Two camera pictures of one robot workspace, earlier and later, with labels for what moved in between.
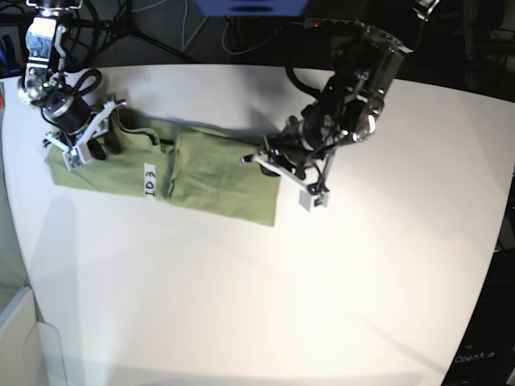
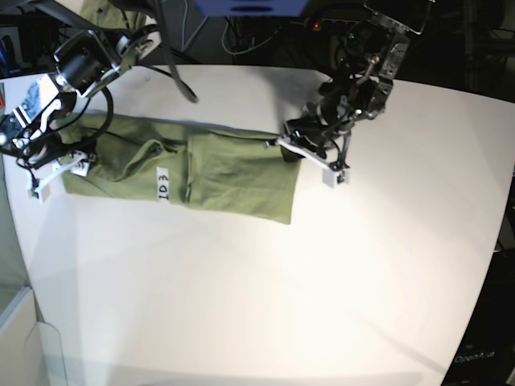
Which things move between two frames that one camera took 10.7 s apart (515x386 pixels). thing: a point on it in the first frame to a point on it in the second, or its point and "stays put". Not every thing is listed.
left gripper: (98, 126) to (79, 162)
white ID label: (149, 180) to (162, 185)
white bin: (30, 351) stays put
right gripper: (280, 162) to (315, 142)
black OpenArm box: (485, 355) stays put
